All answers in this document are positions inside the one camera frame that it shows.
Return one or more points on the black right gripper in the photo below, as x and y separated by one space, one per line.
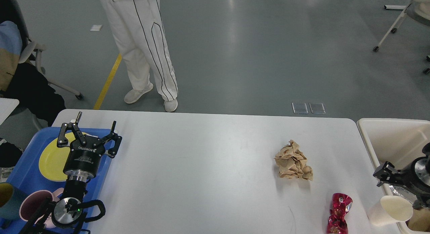
415 177

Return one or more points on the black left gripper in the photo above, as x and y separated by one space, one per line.
82 158

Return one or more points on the yellow plastic plate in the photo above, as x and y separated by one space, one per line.
52 162

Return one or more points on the crushed red can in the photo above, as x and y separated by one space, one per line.
341 204

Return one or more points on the pink HOME mug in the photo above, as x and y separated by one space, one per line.
32 207

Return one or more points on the brown paper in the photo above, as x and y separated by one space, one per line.
420 221
292 163

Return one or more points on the foil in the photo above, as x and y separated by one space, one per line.
401 192

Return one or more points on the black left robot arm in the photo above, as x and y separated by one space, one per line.
71 211

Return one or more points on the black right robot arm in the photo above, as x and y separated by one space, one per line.
426 150

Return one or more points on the brown paper in bin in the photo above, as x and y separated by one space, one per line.
420 221

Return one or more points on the beige plastic bin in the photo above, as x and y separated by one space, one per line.
398 141

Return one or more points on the blue plastic tray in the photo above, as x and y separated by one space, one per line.
26 175

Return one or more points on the white side table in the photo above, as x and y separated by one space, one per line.
7 106

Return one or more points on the person in black trousers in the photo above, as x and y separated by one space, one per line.
22 81

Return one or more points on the teal cup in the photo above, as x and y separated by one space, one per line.
11 199

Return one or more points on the right floor plate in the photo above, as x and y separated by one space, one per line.
317 108

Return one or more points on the floor plate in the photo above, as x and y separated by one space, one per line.
317 108
299 108

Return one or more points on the left floor plate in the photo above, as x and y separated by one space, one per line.
299 108

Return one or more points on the person in white tracksuit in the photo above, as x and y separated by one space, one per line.
138 31

